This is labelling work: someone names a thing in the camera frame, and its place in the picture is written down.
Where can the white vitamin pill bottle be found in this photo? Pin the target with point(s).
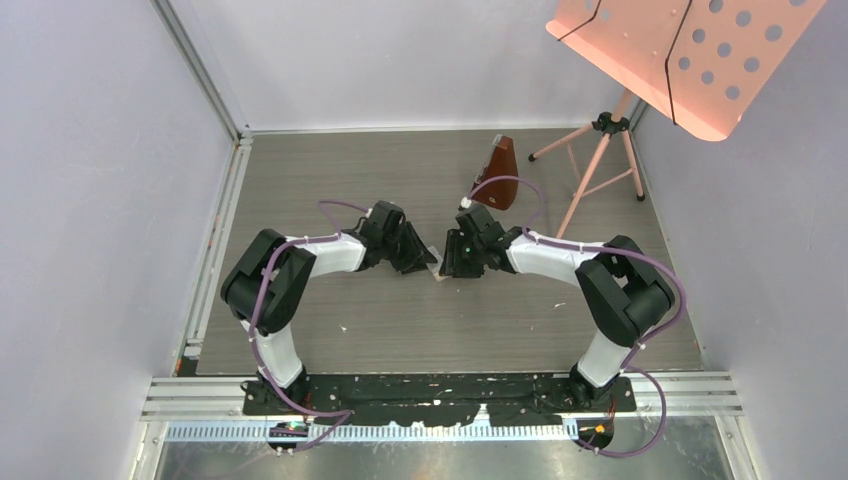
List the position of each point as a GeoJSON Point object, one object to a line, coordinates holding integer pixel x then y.
{"type": "Point", "coordinates": [438, 276]}

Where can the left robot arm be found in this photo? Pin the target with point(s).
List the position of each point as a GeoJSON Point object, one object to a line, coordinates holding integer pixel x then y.
{"type": "Point", "coordinates": [265, 288]}

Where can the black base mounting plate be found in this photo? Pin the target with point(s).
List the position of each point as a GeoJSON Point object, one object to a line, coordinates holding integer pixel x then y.
{"type": "Point", "coordinates": [444, 400]}

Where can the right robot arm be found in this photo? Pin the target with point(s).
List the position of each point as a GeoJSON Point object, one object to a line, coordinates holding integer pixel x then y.
{"type": "Point", "coordinates": [627, 292]}

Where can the pink music stand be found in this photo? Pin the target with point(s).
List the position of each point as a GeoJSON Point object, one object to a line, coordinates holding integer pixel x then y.
{"type": "Point", "coordinates": [699, 63]}

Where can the clear weekly pill organizer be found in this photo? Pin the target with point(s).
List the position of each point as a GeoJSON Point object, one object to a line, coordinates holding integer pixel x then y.
{"type": "Point", "coordinates": [435, 253]}

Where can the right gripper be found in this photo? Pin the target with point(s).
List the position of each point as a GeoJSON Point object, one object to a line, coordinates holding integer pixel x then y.
{"type": "Point", "coordinates": [453, 261]}

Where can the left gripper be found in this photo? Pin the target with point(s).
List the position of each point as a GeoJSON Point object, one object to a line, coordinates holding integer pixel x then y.
{"type": "Point", "coordinates": [416, 257]}

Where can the brown wooden metronome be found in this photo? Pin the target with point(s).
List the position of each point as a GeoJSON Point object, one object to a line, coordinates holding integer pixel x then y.
{"type": "Point", "coordinates": [490, 187]}

